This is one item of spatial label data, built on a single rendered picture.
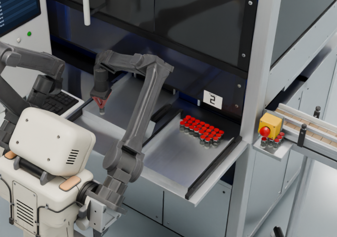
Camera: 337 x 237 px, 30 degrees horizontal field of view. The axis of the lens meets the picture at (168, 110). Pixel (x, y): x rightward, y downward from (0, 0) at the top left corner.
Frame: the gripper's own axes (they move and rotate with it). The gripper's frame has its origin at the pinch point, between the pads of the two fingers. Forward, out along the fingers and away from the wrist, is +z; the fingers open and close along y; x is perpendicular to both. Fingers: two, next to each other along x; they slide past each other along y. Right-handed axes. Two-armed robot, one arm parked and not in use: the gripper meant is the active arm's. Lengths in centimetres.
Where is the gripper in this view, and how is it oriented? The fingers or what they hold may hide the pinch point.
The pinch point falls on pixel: (102, 105)
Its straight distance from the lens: 263.8
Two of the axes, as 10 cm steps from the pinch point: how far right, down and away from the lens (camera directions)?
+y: 3.1, -6.1, 7.3
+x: -9.5, -2.3, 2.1
